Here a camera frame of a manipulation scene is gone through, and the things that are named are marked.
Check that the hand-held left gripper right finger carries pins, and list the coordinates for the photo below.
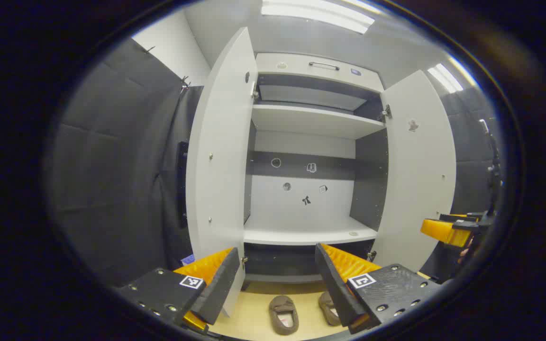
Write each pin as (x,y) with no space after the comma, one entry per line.
(332,289)

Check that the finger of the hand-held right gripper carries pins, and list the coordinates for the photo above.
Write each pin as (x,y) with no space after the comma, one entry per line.
(443,232)
(458,217)

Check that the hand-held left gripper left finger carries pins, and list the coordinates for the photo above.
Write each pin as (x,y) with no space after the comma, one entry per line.
(218,289)

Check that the brown fuzzy shoe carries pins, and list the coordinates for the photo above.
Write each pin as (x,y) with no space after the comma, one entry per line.
(283,315)
(327,308)

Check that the white grey shoe cabinet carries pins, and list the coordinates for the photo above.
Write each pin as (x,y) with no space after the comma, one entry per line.
(301,208)

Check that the white cabinet shelf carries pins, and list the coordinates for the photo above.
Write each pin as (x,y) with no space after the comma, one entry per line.
(311,121)
(306,232)

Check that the grey cabinet drawer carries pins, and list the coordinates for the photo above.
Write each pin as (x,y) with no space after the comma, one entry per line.
(320,73)

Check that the black backdrop cloth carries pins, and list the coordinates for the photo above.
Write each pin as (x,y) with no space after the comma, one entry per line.
(112,166)

